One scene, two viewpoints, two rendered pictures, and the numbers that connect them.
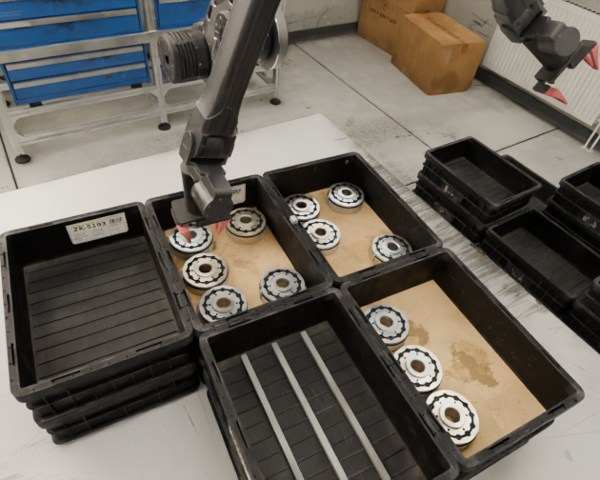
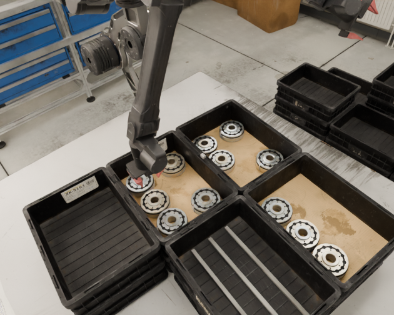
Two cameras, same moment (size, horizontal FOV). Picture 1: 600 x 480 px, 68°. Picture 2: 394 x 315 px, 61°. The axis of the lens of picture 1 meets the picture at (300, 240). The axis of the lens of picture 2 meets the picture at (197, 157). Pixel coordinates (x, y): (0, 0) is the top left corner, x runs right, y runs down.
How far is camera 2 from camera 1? 0.16 m
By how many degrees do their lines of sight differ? 1
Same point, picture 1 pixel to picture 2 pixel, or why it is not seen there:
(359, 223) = (244, 145)
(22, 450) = not seen: outside the picture
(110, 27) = (40, 40)
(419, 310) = (296, 195)
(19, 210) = (20, 187)
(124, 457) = not seen: outside the picture
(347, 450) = (271, 294)
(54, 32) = (4, 54)
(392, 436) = (296, 279)
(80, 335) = (88, 260)
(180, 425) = (162, 301)
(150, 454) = not seen: outside the picture
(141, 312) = (121, 237)
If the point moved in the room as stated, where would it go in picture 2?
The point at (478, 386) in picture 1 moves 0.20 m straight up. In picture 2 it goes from (343, 236) to (362, 199)
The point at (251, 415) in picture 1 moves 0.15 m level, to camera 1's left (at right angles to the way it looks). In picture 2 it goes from (207, 285) to (156, 290)
